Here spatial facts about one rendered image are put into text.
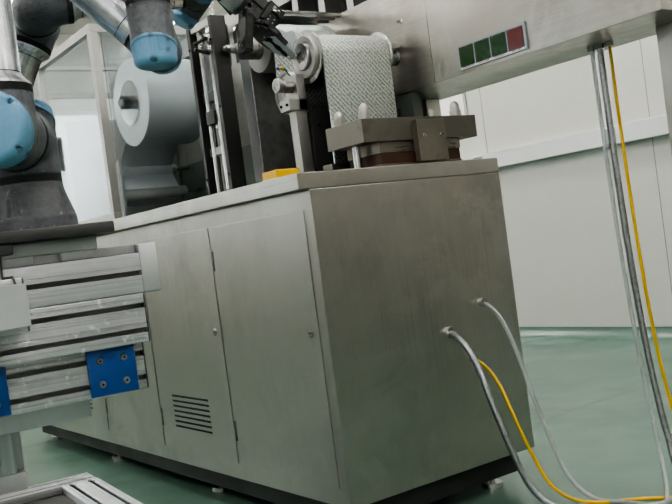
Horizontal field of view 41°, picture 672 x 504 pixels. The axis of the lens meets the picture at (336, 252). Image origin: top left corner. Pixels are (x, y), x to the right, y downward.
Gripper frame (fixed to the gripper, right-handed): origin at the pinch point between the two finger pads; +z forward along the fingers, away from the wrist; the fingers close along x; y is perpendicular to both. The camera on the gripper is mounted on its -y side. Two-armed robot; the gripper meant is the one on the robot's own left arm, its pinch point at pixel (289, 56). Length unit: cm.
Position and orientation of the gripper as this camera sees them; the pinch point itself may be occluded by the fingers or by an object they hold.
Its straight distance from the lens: 258.2
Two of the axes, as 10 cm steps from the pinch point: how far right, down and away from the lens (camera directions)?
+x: -5.8, 0.6, 8.2
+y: 4.2, -8.3, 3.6
